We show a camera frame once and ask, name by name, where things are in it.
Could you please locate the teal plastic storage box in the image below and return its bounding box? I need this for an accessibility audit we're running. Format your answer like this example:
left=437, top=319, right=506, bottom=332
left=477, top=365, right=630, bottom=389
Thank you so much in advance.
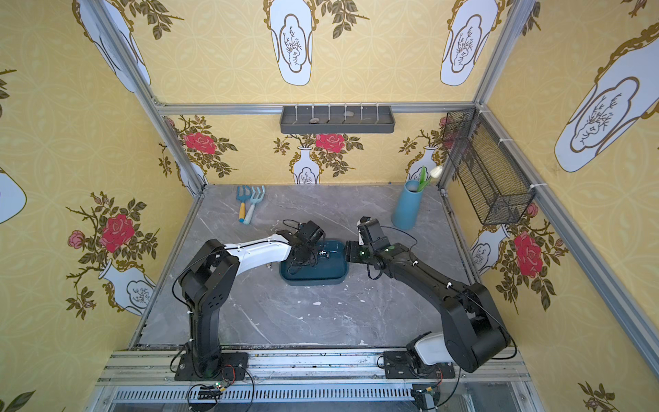
left=279, top=240, right=349, bottom=286

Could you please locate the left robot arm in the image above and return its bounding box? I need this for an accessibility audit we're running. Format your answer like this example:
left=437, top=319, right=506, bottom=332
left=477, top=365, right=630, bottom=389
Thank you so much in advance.
left=177, top=221, right=325, bottom=379

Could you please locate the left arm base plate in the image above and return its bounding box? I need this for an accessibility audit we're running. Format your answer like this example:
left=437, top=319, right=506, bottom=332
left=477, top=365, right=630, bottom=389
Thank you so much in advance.
left=174, top=352, right=249, bottom=383

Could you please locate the black wire mesh basket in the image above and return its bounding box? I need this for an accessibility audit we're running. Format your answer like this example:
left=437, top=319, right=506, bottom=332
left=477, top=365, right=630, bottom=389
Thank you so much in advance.
left=447, top=109, right=535, bottom=226

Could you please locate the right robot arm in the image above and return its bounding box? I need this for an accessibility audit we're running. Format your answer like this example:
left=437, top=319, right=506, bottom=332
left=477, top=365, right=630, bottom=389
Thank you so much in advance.
left=345, top=216, right=516, bottom=373

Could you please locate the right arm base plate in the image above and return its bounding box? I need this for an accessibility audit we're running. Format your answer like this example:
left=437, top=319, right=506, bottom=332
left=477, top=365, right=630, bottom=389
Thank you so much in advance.
left=377, top=350, right=456, bottom=380

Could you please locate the grey wall shelf tray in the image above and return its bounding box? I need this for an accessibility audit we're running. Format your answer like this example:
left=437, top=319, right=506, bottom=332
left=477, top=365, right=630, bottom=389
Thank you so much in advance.
left=280, top=103, right=396, bottom=135

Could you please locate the white tulip flower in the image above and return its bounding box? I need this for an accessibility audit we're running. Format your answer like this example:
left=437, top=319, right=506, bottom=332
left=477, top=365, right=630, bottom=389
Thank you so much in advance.
left=417, top=165, right=443, bottom=192

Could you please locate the teal cylindrical vase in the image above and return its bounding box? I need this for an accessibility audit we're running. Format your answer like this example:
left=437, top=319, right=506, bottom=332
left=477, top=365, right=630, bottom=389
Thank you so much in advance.
left=391, top=180, right=423, bottom=230

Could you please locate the blue garden rake yellow handle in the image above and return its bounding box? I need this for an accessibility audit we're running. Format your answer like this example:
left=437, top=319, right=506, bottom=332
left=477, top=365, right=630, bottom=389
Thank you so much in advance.
left=236, top=185, right=252, bottom=222

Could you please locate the light blue garden fork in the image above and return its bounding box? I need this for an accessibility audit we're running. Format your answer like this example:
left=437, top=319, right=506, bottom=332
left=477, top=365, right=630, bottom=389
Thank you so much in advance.
left=243, top=185, right=266, bottom=225

